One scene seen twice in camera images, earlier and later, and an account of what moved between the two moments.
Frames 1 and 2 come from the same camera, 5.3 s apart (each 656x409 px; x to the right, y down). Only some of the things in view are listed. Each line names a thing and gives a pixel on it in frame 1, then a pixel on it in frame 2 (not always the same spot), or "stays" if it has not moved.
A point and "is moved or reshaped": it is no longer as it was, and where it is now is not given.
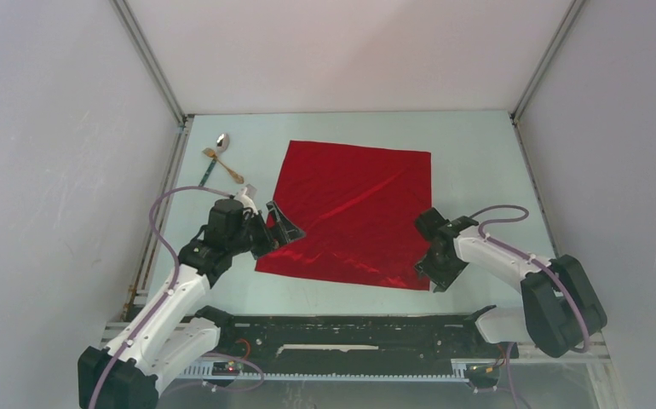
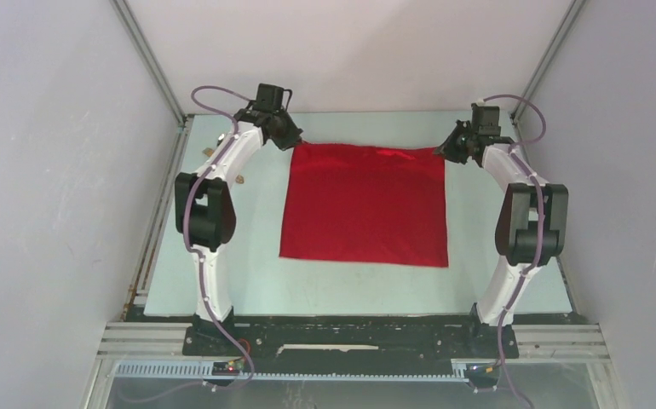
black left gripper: (284, 231) to (291, 136)
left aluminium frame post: (152, 61) stays
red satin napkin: (358, 206) is moved or reshaped
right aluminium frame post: (548, 58) stays
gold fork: (211, 153) stays
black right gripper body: (441, 271) to (474, 134)
